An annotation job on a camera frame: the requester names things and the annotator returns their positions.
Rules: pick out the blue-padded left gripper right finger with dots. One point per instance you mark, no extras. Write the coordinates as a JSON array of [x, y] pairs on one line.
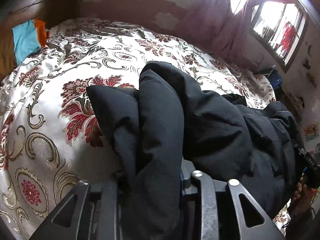
[[216, 209]]

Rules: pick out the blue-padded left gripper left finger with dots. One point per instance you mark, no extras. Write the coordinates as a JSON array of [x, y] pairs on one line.
[[88, 211]]

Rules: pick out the dark navy padded jacket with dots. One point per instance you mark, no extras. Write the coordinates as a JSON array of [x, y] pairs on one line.
[[170, 118]]

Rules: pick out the person's right hand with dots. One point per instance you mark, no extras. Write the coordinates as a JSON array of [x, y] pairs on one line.
[[302, 191]]

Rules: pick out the white floral bedspread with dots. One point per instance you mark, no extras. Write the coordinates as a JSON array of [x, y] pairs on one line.
[[50, 138]]

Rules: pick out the blue bag by bed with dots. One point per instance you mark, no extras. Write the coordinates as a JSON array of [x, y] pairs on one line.
[[274, 78]]

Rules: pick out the wooden framed window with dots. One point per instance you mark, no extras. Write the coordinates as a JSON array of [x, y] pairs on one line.
[[278, 26]]

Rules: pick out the pink window curtain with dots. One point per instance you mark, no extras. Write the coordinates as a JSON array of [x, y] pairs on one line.
[[212, 26]]

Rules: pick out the dark wooden headboard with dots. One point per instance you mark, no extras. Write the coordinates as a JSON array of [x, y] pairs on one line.
[[51, 12]]

